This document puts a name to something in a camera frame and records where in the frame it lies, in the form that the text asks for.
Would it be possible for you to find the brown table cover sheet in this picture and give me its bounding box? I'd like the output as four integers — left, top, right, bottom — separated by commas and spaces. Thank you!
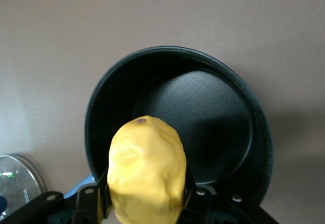
0, 0, 325, 224

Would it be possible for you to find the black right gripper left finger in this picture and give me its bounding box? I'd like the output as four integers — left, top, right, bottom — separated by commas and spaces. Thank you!
71, 169, 113, 224

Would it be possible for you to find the glass lid with blue knob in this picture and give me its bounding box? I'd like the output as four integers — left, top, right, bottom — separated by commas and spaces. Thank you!
0, 153, 48, 219

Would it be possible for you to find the yellow potato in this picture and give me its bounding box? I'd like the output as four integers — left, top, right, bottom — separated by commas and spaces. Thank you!
106, 115, 188, 224

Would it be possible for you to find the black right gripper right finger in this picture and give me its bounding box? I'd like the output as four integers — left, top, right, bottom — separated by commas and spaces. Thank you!
177, 167, 216, 224

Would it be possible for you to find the dark pot with blue handle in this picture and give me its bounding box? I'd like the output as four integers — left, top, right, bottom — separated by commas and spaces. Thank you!
62, 46, 274, 207

